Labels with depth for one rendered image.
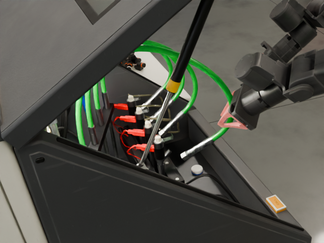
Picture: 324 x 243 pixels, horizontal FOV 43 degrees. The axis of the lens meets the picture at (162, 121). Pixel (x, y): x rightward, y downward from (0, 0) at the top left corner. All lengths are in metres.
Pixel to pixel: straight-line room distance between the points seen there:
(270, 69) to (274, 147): 2.05
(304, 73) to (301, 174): 1.91
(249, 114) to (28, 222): 0.51
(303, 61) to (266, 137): 2.13
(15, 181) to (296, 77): 0.53
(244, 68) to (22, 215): 0.49
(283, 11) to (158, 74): 0.75
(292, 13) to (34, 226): 0.78
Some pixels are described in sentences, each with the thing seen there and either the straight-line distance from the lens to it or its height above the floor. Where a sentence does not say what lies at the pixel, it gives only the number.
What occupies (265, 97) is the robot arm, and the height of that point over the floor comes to 1.32.
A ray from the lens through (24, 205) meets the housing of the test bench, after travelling 0.67.
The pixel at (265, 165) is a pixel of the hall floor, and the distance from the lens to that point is 2.72.
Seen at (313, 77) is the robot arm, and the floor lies 1.40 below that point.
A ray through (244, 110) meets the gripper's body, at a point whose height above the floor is 1.28.
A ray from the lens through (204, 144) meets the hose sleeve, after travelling 1.02.
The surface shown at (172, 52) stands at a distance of 0.89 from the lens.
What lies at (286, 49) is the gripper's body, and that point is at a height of 1.30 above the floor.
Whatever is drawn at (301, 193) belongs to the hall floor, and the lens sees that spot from 2.57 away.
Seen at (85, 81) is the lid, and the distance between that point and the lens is 0.55.
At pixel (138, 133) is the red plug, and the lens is 1.20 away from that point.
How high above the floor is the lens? 1.79
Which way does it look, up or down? 35 degrees down
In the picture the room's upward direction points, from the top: 6 degrees counter-clockwise
